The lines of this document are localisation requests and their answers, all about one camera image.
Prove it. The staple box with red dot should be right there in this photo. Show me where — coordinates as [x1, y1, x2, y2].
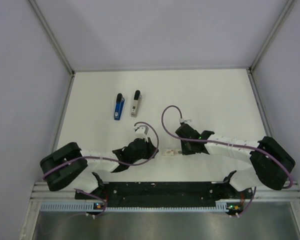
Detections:
[162, 148, 182, 157]

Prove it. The blue stapler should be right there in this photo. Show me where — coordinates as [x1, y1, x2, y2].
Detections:
[113, 93, 125, 121]

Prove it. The grey black stapler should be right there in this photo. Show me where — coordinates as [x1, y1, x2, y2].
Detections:
[130, 90, 143, 118]

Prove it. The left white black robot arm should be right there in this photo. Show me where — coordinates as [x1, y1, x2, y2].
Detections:
[39, 137, 159, 199]

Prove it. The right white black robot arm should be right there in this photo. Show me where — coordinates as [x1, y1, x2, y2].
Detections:
[175, 123, 296, 198]

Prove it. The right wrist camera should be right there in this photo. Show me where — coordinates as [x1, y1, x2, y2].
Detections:
[179, 118, 192, 125]

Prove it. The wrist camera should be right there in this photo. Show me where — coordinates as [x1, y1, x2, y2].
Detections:
[179, 118, 192, 125]
[133, 125, 149, 142]

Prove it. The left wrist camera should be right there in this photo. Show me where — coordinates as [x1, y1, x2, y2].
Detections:
[133, 125, 149, 142]

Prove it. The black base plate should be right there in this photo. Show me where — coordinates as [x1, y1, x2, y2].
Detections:
[74, 181, 243, 208]

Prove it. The grey slotted cable duct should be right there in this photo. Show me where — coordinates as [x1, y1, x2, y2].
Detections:
[40, 201, 239, 213]

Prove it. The right aluminium corner post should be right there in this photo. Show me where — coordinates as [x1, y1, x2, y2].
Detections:
[248, 0, 300, 72]

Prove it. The aluminium corner post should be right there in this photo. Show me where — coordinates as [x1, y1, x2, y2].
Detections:
[248, 0, 300, 72]
[27, 0, 76, 75]

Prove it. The aluminium frame rail front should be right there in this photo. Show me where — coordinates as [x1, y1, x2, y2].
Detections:
[29, 181, 78, 201]

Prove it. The left aluminium corner post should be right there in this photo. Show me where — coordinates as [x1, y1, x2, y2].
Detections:
[27, 0, 76, 75]

